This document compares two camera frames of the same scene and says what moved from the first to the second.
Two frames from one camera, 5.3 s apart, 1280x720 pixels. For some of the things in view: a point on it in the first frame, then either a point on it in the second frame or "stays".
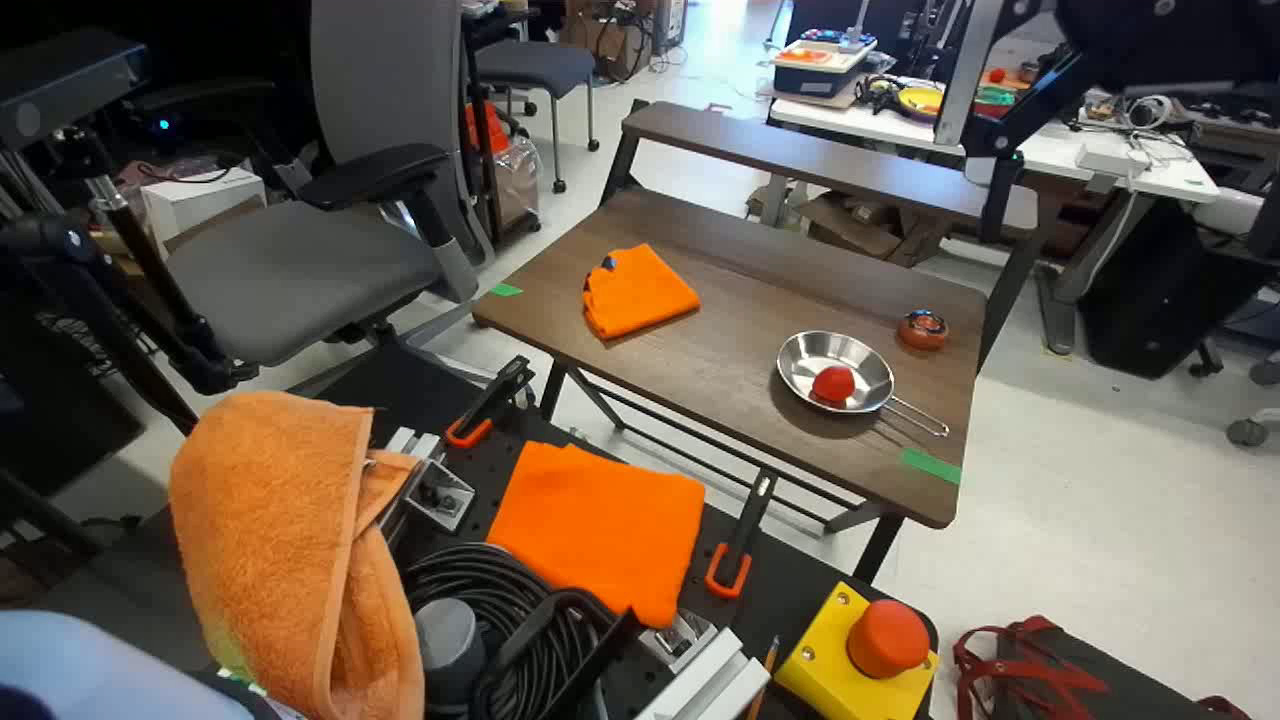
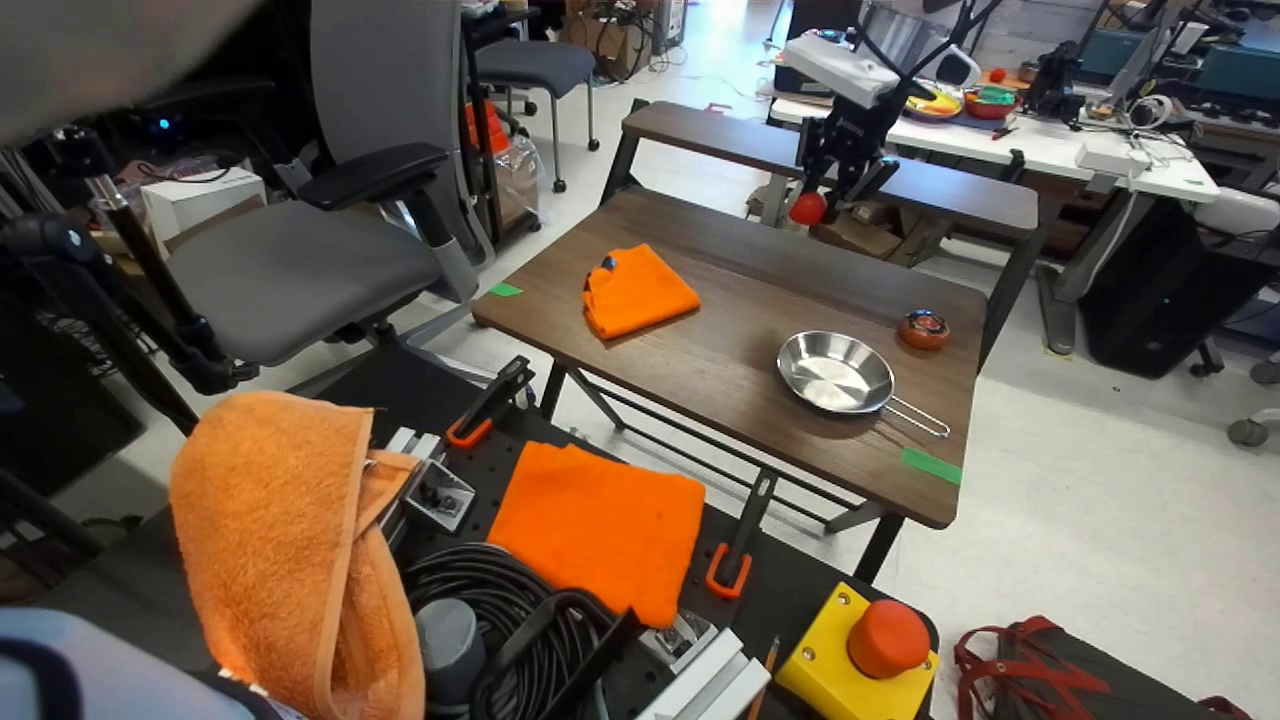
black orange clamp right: x=720 y=586 stays
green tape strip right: x=948 y=475 stays
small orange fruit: x=835 y=386 to x=808 y=204
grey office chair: x=385 y=235 stays
